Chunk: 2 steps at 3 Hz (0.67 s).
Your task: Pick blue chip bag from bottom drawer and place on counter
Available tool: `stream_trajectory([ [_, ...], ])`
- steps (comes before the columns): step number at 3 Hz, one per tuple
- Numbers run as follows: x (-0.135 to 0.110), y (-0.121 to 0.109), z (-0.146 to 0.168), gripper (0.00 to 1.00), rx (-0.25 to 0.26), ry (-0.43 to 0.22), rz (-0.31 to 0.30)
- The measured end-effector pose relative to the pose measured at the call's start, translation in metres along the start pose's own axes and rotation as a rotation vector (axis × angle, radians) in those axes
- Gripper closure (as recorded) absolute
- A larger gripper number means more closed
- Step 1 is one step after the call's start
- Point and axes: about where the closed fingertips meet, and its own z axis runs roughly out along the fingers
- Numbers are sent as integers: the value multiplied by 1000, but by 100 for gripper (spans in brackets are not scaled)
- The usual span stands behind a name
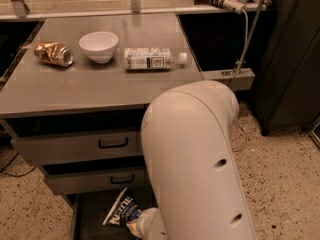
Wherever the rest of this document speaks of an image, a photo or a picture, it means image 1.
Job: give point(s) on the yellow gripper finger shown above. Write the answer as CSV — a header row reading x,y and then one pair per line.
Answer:
x,y
132,226

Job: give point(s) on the blue chip bag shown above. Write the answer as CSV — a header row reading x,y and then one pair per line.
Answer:
x,y
125,209

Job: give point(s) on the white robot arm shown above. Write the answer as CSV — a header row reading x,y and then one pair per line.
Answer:
x,y
185,137

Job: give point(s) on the bottom grey open drawer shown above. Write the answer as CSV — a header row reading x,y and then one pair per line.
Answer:
x,y
89,212

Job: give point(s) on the middle grey drawer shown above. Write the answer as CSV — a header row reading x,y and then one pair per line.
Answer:
x,y
93,181

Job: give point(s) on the top grey drawer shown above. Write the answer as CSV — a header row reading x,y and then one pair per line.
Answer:
x,y
79,146

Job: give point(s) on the grey drawer cabinet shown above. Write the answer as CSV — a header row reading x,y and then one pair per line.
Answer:
x,y
42,100

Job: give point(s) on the clear plastic water bottle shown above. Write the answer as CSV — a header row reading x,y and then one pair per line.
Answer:
x,y
138,59

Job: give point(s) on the white ceramic bowl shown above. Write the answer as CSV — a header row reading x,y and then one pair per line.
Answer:
x,y
99,46

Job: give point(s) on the crushed gold soda can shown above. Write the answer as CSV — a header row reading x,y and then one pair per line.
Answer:
x,y
54,53

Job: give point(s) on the thin metal stand pole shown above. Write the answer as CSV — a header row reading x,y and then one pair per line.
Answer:
x,y
248,38

